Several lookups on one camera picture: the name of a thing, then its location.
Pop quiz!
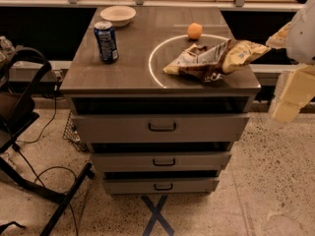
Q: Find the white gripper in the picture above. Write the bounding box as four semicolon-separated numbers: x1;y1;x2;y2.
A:
266;0;315;124

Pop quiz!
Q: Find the blue pepsi can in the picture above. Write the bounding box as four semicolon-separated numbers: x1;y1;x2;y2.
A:
94;21;118;64

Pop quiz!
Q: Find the crumpled chip bag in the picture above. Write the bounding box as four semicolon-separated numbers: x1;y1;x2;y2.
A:
163;39;271;83

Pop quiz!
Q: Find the orange fruit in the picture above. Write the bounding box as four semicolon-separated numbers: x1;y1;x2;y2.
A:
187;23;203;39

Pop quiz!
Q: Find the grey drawer cabinet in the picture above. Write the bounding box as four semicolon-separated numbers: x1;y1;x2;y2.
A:
61;7;260;183

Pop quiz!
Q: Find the white paper bowl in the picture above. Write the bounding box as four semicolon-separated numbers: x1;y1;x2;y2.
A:
100;6;136;27

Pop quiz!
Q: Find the middle grey drawer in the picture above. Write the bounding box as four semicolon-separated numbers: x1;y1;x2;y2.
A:
92;151;231;172

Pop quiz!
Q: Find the grey drawer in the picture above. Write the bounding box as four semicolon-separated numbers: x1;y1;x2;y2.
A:
103;177;220;195
73;114;249;144
92;151;231;172

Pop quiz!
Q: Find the bottom grey drawer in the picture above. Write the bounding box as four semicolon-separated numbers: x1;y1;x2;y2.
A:
103;177;220;195

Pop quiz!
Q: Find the top grey drawer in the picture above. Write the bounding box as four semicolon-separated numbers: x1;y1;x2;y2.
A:
73;114;249;144

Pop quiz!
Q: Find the black metal stand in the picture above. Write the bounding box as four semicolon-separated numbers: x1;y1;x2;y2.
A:
0;45;95;236

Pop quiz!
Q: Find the wire mesh basket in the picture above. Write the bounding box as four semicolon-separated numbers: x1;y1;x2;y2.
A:
63;113;89;152

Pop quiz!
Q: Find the black floor cable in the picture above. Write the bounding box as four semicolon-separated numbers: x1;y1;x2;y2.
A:
14;77;80;236

